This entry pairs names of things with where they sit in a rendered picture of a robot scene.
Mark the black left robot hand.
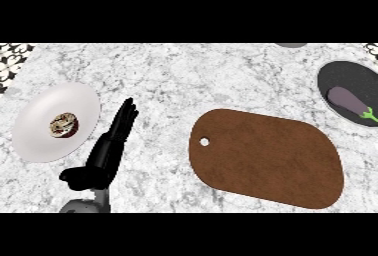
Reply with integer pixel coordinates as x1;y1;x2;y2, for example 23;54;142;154
58;97;141;192

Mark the brown wooden cutting board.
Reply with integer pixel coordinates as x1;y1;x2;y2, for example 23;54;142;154
188;108;346;210

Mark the purple eggplant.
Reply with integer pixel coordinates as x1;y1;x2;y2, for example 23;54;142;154
327;86;378;124

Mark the dark grey pan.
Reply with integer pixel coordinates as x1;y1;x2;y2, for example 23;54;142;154
317;60;378;128

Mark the brown cupcake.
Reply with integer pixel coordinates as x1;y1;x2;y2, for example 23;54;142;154
49;112;80;139

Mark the white plate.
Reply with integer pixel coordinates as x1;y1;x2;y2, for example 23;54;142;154
11;82;102;164

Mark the grey rounded object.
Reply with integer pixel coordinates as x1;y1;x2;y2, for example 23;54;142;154
274;42;309;49

